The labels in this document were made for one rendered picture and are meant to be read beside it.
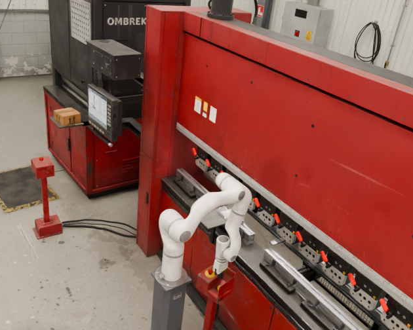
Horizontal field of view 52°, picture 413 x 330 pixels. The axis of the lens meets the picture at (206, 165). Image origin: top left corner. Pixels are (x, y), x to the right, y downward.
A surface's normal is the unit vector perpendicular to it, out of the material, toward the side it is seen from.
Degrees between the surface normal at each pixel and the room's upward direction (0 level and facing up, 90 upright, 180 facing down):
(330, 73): 90
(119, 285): 0
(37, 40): 90
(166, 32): 90
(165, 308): 90
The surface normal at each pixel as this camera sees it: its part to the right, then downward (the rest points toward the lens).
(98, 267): 0.11, -0.88
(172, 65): 0.54, 0.44
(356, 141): -0.84, 0.17
